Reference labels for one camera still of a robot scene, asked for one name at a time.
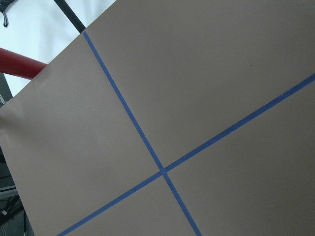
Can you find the black tripod rod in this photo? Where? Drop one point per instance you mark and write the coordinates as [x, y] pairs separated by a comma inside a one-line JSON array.
[[68, 12]]

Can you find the red cylinder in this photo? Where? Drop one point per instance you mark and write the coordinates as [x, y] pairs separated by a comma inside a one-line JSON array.
[[18, 65]]

